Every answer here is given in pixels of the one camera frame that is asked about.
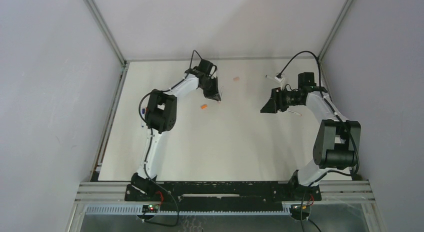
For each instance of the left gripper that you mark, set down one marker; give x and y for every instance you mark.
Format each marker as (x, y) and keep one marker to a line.
(209, 85)

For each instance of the left controller board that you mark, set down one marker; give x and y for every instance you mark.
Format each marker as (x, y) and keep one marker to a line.
(150, 208)

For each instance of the right controller board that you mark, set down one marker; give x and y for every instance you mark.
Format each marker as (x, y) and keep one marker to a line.
(299, 212)

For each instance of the white orange tip pen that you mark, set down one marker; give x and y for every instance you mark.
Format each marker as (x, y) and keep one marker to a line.
(221, 89)

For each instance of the white cable duct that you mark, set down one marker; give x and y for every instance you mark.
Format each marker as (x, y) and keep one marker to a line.
(136, 209)

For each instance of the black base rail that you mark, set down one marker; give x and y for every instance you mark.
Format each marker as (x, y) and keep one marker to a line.
(238, 195)

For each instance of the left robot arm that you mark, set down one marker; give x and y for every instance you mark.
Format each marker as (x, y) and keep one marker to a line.
(158, 112)

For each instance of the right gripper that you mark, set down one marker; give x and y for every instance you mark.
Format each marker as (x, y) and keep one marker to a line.
(278, 99)

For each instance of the controller board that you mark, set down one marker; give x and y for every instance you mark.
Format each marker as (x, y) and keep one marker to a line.
(150, 208)
(299, 212)

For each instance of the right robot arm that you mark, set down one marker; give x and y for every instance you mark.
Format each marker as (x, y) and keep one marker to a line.
(336, 146)

